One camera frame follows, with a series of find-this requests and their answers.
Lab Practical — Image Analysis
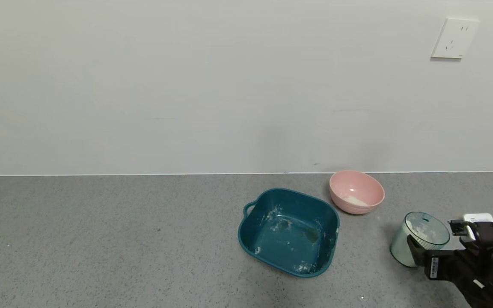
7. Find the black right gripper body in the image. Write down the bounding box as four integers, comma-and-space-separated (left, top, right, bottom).
424, 249, 479, 281

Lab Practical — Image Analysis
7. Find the clear ribbed plastic cup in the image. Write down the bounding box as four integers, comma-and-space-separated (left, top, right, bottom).
390, 211, 451, 269

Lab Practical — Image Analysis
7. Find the pink plastic bowl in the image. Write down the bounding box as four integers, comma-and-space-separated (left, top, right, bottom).
329, 170, 386, 215

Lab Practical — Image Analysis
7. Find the teal square plastic basin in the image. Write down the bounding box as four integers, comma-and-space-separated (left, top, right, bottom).
238, 188, 340, 278

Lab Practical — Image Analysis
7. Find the white wall socket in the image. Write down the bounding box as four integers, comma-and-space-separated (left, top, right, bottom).
431, 18, 481, 59

